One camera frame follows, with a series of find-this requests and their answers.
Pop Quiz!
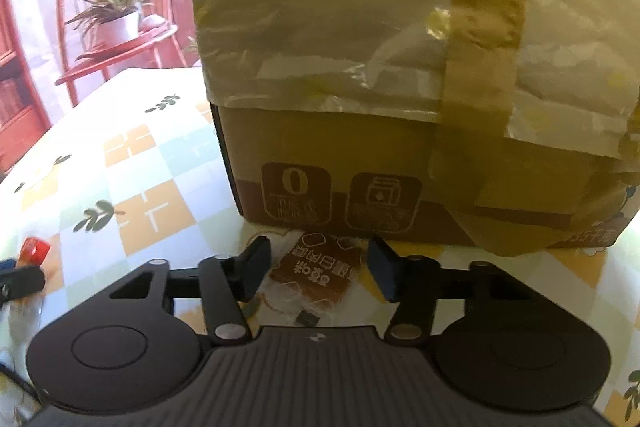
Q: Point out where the checked floral tablecloth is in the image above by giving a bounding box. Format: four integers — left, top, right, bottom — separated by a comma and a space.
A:
0, 67, 640, 427

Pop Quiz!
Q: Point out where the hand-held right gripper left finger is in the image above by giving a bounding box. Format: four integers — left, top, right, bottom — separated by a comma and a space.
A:
109, 236, 273, 346

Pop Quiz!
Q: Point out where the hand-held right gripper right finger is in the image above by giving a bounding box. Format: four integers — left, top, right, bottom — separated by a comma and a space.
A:
368, 234, 532, 342

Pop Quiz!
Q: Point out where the brown snack packet white print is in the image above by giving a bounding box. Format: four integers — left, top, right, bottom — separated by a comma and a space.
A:
252, 231, 372, 329

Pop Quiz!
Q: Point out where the printed room backdrop cloth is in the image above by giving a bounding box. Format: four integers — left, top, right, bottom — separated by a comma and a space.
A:
0, 0, 205, 180

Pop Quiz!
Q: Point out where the brown cardboard box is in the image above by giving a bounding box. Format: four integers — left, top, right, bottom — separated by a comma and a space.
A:
187, 0, 640, 259

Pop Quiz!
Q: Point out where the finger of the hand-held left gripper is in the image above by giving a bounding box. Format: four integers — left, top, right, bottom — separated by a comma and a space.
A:
0, 258, 47, 304

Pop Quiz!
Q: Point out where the red and yellow snack packet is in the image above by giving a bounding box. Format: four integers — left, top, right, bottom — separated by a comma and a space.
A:
10, 235, 54, 333

